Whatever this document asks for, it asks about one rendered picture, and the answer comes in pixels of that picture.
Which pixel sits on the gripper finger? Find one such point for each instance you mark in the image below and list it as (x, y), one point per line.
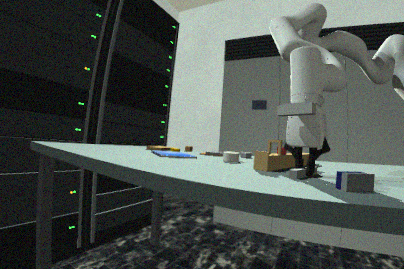
(310, 166)
(297, 153)

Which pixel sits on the white cylinder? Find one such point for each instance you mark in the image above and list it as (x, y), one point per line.
(230, 156)

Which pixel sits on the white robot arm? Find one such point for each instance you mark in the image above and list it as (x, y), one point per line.
(313, 72)

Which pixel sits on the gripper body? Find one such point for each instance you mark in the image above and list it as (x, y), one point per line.
(307, 130)

